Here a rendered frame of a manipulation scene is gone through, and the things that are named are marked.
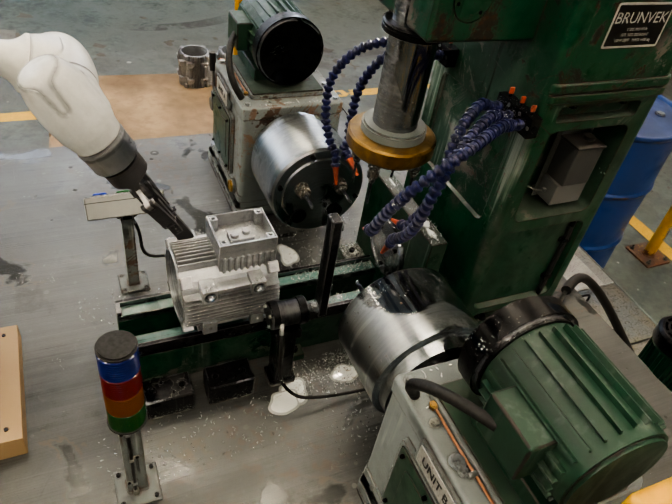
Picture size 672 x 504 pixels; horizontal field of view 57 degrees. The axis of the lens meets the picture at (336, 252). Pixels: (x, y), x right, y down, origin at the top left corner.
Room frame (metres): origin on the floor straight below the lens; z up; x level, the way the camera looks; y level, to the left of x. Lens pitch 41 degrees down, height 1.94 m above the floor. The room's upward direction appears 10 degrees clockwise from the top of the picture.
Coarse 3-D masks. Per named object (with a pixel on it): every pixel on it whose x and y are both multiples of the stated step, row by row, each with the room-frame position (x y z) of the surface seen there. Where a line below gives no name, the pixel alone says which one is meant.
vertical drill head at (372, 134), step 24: (408, 0) 1.06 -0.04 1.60; (408, 48) 1.05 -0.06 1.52; (432, 48) 1.06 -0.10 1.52; (384, 72) 1.07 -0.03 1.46; (408, 72) 1.05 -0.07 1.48; (384, 96) 1.06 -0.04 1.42; (408, 96) 1.05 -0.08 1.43; (360, 120) 1.11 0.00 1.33; (384, 120) 1.05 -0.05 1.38; (408, 120) 1.05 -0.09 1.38; (360, 144) 1.03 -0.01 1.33; (384, 144) 1.03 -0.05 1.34; (408, 144) 1.04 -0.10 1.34; (432, 144) 1.07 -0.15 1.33; (384, 168) 1.01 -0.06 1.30; (408, 168) 1.01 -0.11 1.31
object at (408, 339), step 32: (384, 288) 0.83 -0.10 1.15; (416, 288) 0.84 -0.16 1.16; (448, 288) 0.87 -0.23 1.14; (352, 320) 0.80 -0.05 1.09; (384, 320) 0.77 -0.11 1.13; (416, 320) 0.76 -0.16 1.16; (448, 320) 0.77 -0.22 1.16; (352, 352) 0.76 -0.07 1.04; (384, 352) 0.72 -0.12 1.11; (416, 352) 0.71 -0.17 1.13; (448, 352) 0.71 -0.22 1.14; (384, 384) 0.68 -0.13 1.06
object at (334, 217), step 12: (336, 216) 0.90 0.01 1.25; (336, 228) 0.88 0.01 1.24; (324, 240) 0.90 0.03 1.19; (336, 240) 0.88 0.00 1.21; (324, 252) 0.89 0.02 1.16; (336, 252) 0.88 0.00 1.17; (324, 264) 0.88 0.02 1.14; (324, 276) 0.88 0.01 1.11; (324, 288) 0.88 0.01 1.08; (324, 300) 0.88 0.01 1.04; (324, 312) 0.88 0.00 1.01
